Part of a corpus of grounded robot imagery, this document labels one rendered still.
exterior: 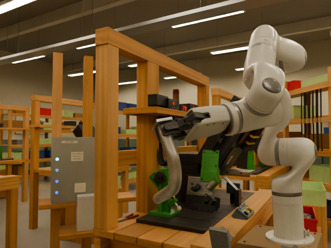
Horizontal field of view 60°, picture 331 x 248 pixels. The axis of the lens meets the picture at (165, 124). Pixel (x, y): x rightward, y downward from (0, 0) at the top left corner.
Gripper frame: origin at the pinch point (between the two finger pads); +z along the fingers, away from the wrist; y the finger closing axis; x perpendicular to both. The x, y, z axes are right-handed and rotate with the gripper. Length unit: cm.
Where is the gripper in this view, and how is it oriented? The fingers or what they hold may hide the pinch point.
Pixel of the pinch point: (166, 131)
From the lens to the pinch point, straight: 68.0
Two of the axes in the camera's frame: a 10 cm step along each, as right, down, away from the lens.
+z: -9.2, 1.8, -3.4
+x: 3.1, 8.7, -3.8
